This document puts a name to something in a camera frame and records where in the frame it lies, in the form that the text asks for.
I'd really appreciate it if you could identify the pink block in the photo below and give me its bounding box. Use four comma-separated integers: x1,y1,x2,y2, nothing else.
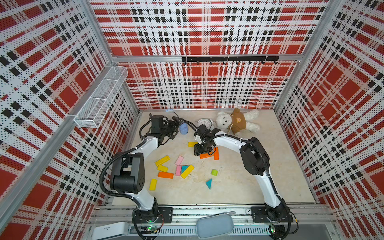
175,156,184,166
175,165,182,176

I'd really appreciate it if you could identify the orange rectangular block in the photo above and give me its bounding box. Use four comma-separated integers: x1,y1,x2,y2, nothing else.
214,147,220,161

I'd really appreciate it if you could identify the grey pouch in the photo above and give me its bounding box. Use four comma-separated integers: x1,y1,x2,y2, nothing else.
196,213,235,240

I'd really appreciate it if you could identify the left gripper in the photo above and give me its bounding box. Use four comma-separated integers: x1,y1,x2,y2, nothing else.
160,116,184,139

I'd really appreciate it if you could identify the yellow long block top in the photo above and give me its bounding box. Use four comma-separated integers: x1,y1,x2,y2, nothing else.
188,142,198,147

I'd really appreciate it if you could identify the white teddy bear brown hoodie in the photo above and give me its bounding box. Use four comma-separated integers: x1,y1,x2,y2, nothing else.
216,108,261,136

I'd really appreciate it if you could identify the white box device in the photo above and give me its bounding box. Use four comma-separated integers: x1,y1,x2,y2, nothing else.
92,222,130,240

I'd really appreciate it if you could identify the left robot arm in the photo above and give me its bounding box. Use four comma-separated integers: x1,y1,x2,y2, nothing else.
99,115,184,224

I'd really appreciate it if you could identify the yellow long block centre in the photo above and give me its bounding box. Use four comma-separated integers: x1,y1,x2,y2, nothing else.
181,165,194,179

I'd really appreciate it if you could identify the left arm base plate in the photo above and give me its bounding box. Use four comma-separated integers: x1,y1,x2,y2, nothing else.
133,207,173,224

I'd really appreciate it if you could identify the white alarm clock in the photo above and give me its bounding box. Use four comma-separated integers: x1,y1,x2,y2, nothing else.
198,118,215,130

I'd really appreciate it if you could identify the yellow long block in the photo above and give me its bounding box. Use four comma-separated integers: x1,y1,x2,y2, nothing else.
181,165,194,179
188,142,198,147
155,156,170,167

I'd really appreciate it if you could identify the small yellow block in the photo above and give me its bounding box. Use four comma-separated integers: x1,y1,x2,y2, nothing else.
157,165,168,173

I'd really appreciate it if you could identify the yellow long block left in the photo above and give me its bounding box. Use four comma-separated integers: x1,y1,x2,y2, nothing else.
155,156,170,167

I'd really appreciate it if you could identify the teal triangle block centre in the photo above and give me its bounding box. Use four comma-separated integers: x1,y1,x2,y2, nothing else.
181,166,189,174

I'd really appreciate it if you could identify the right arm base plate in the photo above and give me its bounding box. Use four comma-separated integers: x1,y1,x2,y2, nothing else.
251,207,294,223

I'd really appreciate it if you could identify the orange block lower left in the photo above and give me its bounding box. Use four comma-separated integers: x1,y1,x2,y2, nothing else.
158,172,174,179

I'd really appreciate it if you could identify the pink block lower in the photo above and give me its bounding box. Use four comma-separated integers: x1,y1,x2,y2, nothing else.
175,165,182,176

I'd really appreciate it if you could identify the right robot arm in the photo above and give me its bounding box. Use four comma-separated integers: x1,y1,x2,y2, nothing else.
178,119,293,223

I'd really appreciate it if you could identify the yellow block bottom left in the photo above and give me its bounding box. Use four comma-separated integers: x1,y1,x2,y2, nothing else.
149,179,158,191

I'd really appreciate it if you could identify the green half-cylinder block lower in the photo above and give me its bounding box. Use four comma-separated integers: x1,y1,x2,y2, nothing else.
211,169,218,176

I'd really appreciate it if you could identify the teal triangle block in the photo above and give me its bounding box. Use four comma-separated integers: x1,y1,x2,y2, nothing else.
181,166,189,174
206,179,212,190

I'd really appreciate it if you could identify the black hook rail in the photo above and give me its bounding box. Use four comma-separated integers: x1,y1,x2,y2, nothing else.
181,56,280,63

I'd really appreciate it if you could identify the white wire basket shelf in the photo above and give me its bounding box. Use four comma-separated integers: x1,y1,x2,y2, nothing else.
74,66,128,129

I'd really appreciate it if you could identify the pink block upper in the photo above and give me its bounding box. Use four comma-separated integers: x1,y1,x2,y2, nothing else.
175,156,184,166

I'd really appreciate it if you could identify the orange trapezoid block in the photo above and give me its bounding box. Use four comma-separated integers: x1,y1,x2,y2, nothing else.
200,152,214,159

